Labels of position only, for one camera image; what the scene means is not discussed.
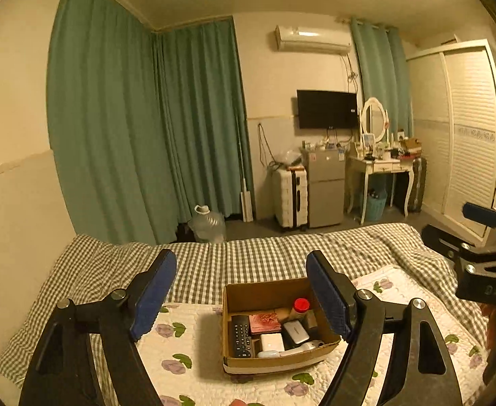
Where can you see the black wall television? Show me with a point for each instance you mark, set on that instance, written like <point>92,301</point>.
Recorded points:
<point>317,109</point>

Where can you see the grey checkered bedsheet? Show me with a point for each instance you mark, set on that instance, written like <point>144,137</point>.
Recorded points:
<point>88,269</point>

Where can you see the white floral quilt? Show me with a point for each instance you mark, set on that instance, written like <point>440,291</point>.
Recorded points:
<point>184,357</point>

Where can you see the oval white vanity mirror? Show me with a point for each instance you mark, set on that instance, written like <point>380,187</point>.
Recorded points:
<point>374,119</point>

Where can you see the white suitcase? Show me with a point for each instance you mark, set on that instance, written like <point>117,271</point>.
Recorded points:
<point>290,197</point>

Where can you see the white mop stick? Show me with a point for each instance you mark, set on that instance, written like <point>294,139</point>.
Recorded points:
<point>245,195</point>

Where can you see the green curtain left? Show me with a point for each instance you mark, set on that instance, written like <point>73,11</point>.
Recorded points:
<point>142,124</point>

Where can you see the white square charger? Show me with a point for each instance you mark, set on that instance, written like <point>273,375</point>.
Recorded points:
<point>272,342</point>

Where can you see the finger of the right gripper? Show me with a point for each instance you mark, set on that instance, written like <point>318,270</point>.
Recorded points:
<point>485,215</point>
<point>454,248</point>

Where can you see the white cylindrical bottle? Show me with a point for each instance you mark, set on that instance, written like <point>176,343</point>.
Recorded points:
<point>306,346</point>

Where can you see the green curtain right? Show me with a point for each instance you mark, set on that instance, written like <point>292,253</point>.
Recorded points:
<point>384,71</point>

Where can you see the pink wallet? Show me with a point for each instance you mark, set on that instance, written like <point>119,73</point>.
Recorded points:
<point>264,323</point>

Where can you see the white dressing table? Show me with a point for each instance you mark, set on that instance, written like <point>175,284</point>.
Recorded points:
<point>363,173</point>

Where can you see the clear water jug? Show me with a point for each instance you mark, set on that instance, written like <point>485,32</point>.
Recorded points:
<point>207,226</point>

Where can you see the brown cardboard box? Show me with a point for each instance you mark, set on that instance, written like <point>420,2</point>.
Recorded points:
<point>275,297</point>

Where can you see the white air conditioner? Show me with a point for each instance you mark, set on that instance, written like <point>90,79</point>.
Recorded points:
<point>307,39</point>

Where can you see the grey mini fridge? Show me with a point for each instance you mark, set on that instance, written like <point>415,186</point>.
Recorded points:
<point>325,187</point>

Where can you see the green curtain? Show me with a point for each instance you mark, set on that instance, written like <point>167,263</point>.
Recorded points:
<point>384,71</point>
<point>142,124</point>

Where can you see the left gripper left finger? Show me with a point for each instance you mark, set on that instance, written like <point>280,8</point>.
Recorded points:
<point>61,371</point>

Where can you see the dark suitcase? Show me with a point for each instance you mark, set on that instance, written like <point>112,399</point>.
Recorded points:
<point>418,187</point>

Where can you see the light blue earbuds case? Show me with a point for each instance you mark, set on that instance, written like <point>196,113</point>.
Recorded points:
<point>268,354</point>

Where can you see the black power adapter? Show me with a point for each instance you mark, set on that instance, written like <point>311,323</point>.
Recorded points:
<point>288,341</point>

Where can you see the red cap bottle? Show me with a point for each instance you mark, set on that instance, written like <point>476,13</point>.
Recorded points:
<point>300,308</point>

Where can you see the white louvered wardrobe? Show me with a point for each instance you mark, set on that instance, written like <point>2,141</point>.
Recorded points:
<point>453,101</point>

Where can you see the white plug charger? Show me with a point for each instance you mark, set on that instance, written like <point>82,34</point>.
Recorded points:
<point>296,332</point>

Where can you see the blue waste basket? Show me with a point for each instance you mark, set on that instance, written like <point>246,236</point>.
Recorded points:
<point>375,204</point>

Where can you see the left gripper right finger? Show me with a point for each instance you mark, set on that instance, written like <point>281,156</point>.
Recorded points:
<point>420,370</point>

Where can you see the black remote control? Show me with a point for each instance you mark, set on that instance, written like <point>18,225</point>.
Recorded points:
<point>240,337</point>

